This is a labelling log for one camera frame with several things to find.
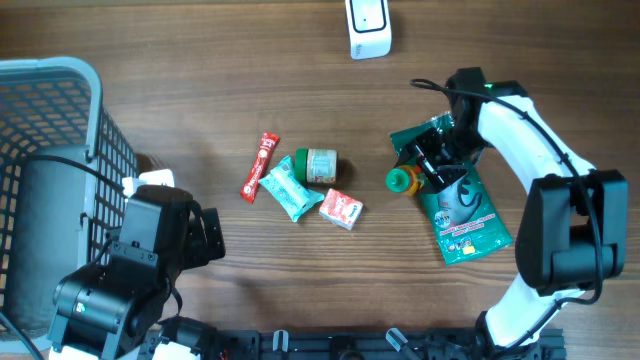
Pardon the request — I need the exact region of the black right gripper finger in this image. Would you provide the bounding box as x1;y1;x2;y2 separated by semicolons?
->
394;144;424;173
423;165;468;193

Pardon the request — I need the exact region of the chilli sauce bottle green cap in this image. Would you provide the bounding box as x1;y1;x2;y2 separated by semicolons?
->
385;165;425;196

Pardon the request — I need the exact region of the green 3M gloves packet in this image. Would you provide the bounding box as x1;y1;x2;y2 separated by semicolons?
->
390;113;513;265

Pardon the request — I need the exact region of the red white small carton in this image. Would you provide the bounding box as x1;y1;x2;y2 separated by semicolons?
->
319;189;364;230

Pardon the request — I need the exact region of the small jar green lid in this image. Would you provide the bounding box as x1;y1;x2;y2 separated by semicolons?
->
294;148;338;184

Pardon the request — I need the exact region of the pale green small packet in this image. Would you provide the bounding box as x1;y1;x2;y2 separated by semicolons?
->
259;155;325;223

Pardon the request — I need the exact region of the red small packet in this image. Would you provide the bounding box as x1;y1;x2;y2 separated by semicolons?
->
240;132;280;204

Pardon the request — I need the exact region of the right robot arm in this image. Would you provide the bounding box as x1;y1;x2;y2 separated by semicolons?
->
400;67;628;359

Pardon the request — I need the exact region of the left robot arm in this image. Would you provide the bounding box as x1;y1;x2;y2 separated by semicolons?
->
48;185;226;359

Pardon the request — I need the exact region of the white barcode scanner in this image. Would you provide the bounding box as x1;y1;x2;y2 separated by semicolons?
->
344;0;392;60

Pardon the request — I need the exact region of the grey plastic shopping basket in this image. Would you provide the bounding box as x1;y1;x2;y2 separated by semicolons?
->
1;57;138;351

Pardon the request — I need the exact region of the black right camera cable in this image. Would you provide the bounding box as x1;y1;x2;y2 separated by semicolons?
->
409;77;606;351

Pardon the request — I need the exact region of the black camera cable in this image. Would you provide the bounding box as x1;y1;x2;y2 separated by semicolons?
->
0;153;126;360
409;77;606;351

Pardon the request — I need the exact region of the black left camera cable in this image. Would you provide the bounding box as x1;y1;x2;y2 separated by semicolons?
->
0;153;126;360

